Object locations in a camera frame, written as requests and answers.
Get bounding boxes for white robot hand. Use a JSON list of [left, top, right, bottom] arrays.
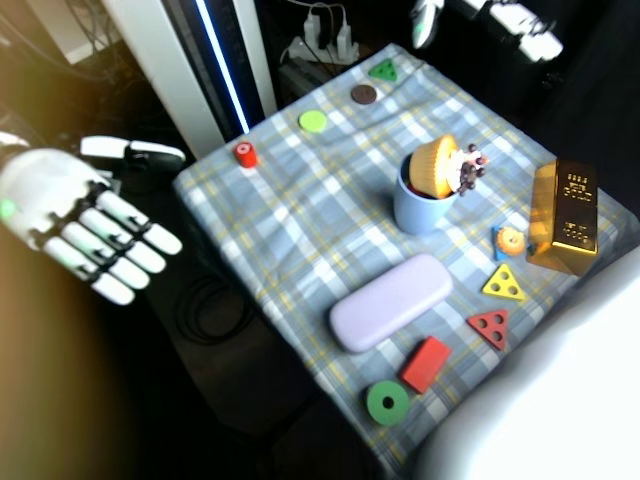
[[0, 134, 185, 307], [408, 0, 565, 64]]

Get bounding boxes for light blue cup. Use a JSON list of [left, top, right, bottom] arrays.
[[392, 158, 460, 236]]

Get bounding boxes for green triangle block with holes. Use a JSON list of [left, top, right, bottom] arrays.
[[368, 57, 400, 84]]

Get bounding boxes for brown disc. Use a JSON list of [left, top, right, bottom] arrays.
[[350, 83, 378, 105]]

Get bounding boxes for white plug adapter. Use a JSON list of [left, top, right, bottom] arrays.
[[303, 12, 322, 47], [335, 19, 354, 56]]

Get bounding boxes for white column with blue light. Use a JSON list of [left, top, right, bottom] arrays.
[[102, 0, 279, 159]]

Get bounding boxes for small red cylinder block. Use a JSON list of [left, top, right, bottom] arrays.
[[233, 141, 259, 170]]

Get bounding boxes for gold bar toy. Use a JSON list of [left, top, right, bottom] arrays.
[[525, 158, 600, 278]]

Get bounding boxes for white power strip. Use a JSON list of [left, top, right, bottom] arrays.
[[285, 34, 361, 65]]

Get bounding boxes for light green disc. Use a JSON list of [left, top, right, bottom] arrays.
[[298, 109, 329, 134]]

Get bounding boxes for round orange biscuit toy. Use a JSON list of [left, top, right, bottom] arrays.
[[498, 225, 527, 258]]

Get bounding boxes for small blue flat block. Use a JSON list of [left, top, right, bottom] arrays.
[[490, 225, 507, 262]]

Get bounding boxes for yellow triangle block with holes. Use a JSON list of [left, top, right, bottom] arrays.
[[481, 263, 528, 302]]

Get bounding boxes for blue plaid tablecloth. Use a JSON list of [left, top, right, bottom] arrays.
[[172, 42, 640, 480]]

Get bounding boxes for lilac glasses case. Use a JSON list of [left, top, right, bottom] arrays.
[[328, 252, 454, 355]]

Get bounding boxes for red triangle block with holes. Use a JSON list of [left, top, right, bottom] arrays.
[[466, 308, 510, 352]]

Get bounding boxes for red rectangular block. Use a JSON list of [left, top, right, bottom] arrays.
[[398, 335, 453, 395]]

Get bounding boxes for white robot body shell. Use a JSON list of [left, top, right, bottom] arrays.
[[413, 247, 640, 480]]

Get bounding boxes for coiled black cable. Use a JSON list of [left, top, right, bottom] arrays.
[[177, 273, 254, 347]]

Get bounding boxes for green ring block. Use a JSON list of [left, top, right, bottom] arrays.
[[365, 379, 412, 427]]

